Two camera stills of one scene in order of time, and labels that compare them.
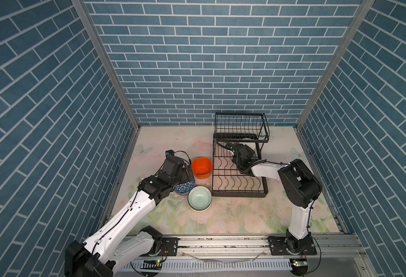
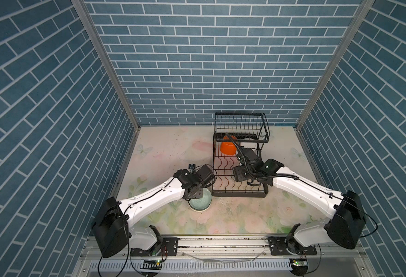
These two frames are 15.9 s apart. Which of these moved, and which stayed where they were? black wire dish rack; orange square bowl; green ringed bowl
Moved: orange square bowl
Stayed: green ringed bowl; black wire dish rack
